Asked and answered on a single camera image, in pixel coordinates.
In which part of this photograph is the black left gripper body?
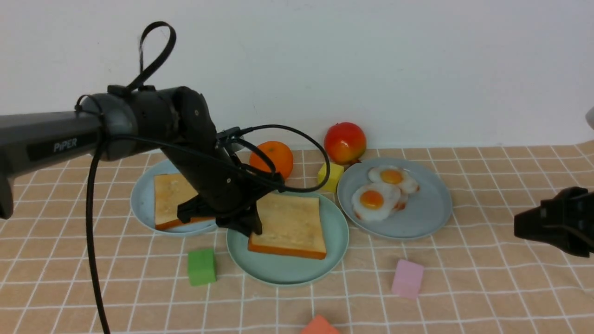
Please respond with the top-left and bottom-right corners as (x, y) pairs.
(161, 87), (284, 217)

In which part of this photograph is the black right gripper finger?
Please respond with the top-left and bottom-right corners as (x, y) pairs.
(520, 187), (585, 223)
(514, 218), (590, 255)

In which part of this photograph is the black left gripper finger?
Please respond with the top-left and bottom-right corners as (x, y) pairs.
(177, 195), (216, 224)
(216, 203), (263, 237)

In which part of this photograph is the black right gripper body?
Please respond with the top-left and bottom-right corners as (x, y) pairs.
(573, 187), (594, 257)

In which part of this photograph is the toast slice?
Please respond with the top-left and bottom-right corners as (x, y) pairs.
(247, 193), (327, 260)
(154, 173), (198, 231)

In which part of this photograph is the fried egg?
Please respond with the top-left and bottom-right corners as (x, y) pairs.
(351, 183), (404, 222)
(368, 165), (420, 194)

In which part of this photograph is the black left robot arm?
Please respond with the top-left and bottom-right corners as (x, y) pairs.
(0, 87), (272, 236)

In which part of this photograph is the light blue left plate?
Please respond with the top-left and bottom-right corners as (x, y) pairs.
(130, 160), (217, 237)

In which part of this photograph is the green centre plate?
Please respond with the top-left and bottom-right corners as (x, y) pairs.
(226, 192), (349, 287)

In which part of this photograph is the green cube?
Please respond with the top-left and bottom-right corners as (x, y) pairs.
(187, 249), (217, 287)

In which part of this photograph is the orange fruit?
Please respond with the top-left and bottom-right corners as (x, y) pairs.
(249, 141), (294, 180)

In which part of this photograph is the checkered orange tablecloth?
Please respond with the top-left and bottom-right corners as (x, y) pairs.
(0, 142), (594, 334)

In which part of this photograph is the yellow cube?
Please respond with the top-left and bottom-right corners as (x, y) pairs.
(317, 163), (344, 193)

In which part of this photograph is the grey-blue right plate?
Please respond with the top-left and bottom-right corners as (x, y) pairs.
(336, 158), (452, 240)

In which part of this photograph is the red apple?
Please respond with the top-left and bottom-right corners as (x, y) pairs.
(324, 122), (367, 165)

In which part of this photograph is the red-orange cube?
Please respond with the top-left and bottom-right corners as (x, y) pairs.
(301, 315), (339, 334)

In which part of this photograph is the pink cube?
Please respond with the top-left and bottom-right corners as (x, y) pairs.
(392, 259), (425, 300)

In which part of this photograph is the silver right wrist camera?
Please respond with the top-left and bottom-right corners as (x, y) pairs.
(585, 107), (594, 130)

